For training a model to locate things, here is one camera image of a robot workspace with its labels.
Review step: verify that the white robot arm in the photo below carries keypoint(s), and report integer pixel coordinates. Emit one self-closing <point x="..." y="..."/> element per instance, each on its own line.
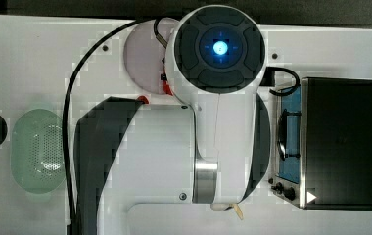
<point x="214" y="62"/>

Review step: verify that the grey round plate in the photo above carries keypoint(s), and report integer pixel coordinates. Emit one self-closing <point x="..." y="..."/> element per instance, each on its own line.
<point x="143" y="58"/>

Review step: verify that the white garlic toy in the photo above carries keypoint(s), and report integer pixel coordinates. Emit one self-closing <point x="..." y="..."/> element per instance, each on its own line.
<point x="225" y="207"/>

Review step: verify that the silver toaster oven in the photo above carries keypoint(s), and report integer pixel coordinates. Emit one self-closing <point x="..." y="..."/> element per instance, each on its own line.
<point x="323" y="145"/>

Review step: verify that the green plastic colander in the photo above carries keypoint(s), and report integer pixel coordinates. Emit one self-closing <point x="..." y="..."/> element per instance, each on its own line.
<point x="37" y="162"/>

